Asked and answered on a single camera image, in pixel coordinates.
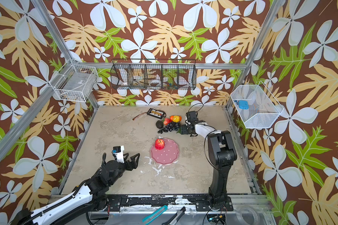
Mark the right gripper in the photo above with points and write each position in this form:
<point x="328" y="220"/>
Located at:
<point x="183" y="130"/>

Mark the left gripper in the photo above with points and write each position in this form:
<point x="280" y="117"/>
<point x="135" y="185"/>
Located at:
<point x="134" y="164"/>

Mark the yellow lemon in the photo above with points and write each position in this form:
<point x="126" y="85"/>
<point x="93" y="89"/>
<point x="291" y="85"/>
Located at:
<point x="176" y="119"/>

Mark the red strawberry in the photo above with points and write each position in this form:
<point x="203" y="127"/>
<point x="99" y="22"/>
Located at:
<point x="166" y="121"/>

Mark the red apple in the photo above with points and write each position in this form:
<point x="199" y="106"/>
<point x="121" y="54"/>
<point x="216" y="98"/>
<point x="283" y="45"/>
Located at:
<point x="159" y="144"/>

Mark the pink dotted plate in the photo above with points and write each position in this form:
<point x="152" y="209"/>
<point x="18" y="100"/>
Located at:
<point x="168" y="155"/>

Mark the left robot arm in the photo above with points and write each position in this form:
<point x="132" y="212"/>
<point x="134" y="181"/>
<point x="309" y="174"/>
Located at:
<point x="89" y="196"/>

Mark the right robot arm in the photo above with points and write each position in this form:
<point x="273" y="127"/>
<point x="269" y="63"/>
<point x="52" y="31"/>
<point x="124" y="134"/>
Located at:
<point x="221" y="155"/>

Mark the dark grape bunch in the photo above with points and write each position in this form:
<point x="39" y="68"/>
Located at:
<point x="172" y="126"/>

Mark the black tray with items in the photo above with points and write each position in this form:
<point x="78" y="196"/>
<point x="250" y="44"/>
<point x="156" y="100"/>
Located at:
<point x="159" y="114"/>

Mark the dark avocado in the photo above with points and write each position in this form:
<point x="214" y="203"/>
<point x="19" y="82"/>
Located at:
<point x="159" y="124"/>

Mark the blue object in basket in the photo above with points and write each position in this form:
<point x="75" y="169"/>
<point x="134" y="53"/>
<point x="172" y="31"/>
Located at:
<point x="243" y="104"/>

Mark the teal utility knife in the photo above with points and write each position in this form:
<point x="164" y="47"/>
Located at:
<point x="149" y="219"/>

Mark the black grey tool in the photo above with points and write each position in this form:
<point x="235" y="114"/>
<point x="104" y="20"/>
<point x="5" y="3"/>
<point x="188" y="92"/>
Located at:
<point x="176" y="217"/>

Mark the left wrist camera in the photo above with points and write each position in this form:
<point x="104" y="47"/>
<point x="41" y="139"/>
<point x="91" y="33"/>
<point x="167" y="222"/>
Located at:
<point x="118" y="153"/>

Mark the black wire basket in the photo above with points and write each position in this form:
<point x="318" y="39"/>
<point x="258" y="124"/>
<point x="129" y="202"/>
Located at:
<point x="172" y="74"/>

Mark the white wire basket right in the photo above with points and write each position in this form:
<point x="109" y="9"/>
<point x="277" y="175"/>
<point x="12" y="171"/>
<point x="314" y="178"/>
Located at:
<point x="264" y="108"/>

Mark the white wire basket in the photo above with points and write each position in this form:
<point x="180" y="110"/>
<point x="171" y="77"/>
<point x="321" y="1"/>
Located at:
<point x="75" y="82"/>
<point x="264" y="108"/>

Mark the white wire basket left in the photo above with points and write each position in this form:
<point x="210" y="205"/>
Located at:
<point x="75" y="82"/>

